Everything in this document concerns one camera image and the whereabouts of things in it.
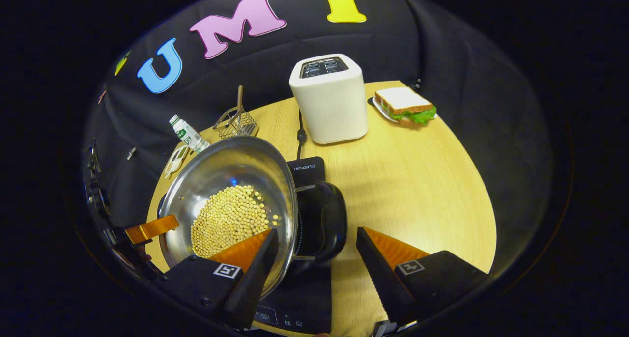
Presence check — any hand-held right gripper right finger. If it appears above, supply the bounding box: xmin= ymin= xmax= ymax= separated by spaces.
xmin=356 ymin=226 xmax=489 ymax=324

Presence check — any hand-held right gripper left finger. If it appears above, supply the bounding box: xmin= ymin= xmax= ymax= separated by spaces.
xmin=155 ymin=229 xmax=279 ymax=330

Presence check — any black induction cooktop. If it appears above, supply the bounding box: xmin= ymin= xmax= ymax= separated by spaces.
xmin=253 ymin=156 xmax=344 ymax=334

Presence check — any steel pot with black handles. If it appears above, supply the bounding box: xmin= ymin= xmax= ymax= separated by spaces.
xmin=157 ymin=136 xmax=348 ymax=299

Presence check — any pile of yellow soybeans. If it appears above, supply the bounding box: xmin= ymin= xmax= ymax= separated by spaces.
xmin=190 ymin=185 xmax=281 ymax=258

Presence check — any white divided dish with beans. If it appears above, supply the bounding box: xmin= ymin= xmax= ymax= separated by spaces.
xmin=164 ymin=145 xmax=190 ymax=179

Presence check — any white milk bottle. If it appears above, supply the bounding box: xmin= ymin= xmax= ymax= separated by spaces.
xmin=169 ymin=115 xmax=211 ymax=154

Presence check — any small white plate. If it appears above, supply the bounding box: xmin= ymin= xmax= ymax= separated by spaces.
xmin=368 ymin=96 xmax=438 ymax=126

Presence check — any sandwich with lettuce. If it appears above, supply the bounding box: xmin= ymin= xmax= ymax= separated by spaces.
xmin=375 ymin=87 xmax=437 ymax=126

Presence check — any white toaster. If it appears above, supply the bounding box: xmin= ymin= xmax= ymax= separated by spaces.
xmin=289 ymin=54 xmax=369 ymax=145

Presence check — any wire mesh holder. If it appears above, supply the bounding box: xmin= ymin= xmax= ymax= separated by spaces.
xmin=213 ymin=106 xmax=259 ymax=140

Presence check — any black power cable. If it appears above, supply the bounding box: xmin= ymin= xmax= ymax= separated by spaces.
xmin=296 ymin=110 xmax=307 ymax=160

